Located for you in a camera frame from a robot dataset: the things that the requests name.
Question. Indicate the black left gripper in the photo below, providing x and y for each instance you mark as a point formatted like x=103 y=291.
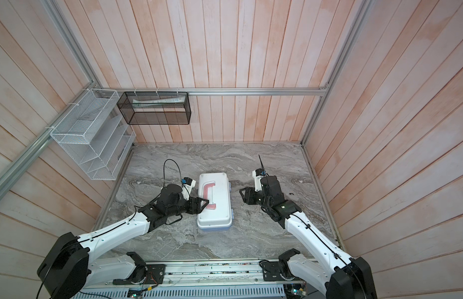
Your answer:
x=198 y=209

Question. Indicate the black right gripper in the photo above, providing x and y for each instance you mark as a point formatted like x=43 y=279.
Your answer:
x=249 y=195

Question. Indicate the pink tool box handle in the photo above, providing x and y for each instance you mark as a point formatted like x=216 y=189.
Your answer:
x=208 y=195

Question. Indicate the blue tool box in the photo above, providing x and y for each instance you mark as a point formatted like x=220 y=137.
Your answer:
x=217 y=227

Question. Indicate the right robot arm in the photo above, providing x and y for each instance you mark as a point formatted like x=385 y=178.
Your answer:
x=334 y=273

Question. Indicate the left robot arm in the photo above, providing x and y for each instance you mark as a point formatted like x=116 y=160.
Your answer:
x=70 y=264

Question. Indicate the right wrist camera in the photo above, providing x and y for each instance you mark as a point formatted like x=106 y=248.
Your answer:
x=258 y=175

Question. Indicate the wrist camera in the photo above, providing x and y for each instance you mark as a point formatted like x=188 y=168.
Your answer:
x=187 y=185
x=258 y=175

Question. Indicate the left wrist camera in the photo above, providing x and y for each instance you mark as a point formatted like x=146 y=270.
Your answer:
x=187 y=185

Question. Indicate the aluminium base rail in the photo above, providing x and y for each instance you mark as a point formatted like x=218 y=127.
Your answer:
x=208 y=279

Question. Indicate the black wire mesh basket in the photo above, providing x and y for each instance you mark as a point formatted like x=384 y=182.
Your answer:
x=155 y=108

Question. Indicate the white wire mesh shelf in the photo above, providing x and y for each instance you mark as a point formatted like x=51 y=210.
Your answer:
x=95 y=139

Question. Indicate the aluminium frame rail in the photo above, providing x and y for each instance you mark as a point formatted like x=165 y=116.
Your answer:
x=15 y=170

